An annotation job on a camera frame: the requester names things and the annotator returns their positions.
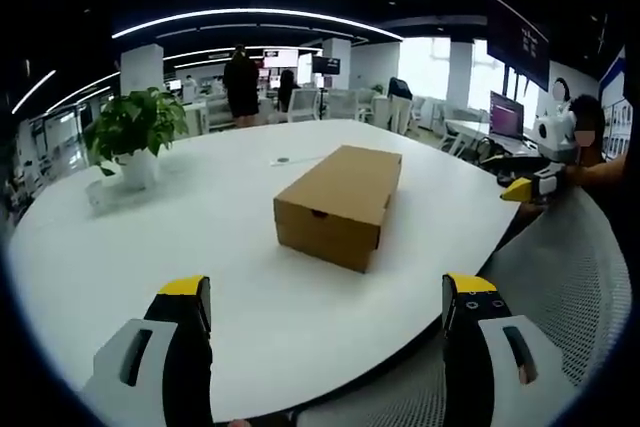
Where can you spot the round grey disc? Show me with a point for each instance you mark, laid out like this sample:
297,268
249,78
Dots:
282,161

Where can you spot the monitor on stand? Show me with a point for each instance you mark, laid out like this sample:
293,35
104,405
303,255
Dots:
326,66

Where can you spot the open laptop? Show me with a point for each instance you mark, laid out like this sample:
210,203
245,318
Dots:
506,117

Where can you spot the grey mesh office chair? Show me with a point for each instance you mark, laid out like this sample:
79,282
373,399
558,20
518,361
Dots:
550,272

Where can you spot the small clear container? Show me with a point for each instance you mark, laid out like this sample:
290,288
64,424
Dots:
96,195

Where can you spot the white office chair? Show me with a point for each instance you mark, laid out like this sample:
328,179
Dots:
304,104

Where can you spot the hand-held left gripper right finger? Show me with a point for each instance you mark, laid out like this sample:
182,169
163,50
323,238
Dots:
462,347

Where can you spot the long curved ceiling light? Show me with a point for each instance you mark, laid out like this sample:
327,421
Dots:
255,13

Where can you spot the black hanging screen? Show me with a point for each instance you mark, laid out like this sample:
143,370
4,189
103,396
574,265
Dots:
520,42

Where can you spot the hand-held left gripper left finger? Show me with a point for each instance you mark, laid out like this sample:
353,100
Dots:
185,347

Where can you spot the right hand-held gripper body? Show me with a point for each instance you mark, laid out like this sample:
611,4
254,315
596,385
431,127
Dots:
552,134

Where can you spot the potted green plant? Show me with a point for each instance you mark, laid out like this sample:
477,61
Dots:
137,122

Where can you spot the brown cardboard shoe box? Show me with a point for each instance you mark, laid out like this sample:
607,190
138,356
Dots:
350,182

